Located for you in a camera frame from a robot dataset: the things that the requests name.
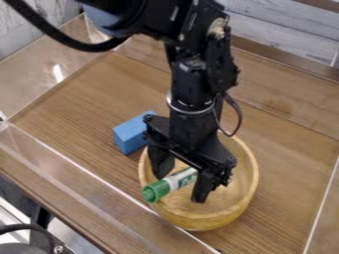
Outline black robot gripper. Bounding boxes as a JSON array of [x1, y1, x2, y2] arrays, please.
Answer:
[[142, 99, 237, 203]]

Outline black metal stand base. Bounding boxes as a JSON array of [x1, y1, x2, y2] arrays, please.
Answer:
[[0, 234, 74, 254]]

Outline green white marker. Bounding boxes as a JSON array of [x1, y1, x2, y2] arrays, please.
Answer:
[[141, 167, 197, 203]]

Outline brown wooden bowl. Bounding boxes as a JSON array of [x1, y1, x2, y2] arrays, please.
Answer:
[[144, 134, 259, 231]]

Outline black cable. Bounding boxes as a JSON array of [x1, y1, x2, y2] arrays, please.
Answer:
[[0, 223, 50, 254]]

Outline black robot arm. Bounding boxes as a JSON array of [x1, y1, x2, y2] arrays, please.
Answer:
[[4, 0, 240, 203]]

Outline blue foam block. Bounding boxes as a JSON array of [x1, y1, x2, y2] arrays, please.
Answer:
[[112, 111, 153, 155]]

